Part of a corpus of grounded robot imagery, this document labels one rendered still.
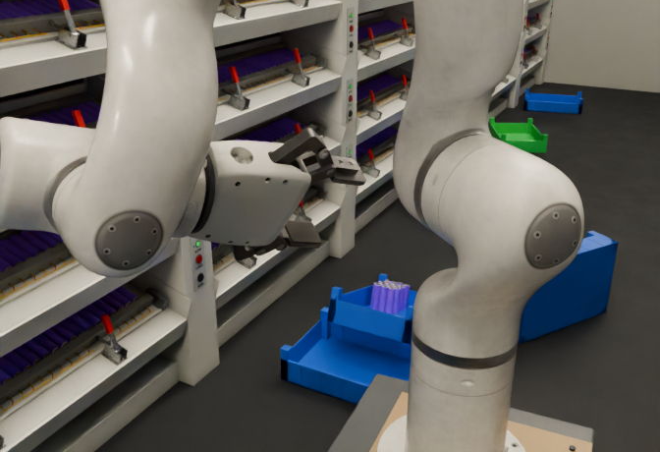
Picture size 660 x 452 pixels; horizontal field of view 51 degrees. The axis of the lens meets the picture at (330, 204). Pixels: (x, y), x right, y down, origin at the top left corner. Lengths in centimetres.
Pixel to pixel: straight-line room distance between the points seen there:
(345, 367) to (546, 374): 45
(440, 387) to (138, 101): 48
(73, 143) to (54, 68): 58
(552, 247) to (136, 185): 37
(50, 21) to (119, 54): 71
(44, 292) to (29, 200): 68
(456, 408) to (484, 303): 15
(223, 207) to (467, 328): 29
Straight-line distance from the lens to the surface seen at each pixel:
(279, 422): 144
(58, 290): 122
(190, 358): 152
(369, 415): 101
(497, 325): 75
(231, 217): 62
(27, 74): 109
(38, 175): 53
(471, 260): 66
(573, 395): 159
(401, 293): 175
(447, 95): 67
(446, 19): 63
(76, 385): 132
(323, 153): 62
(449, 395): 79
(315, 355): 162
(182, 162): 48
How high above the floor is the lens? 92
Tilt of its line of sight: 22 degrees down
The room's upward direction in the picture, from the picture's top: straight up
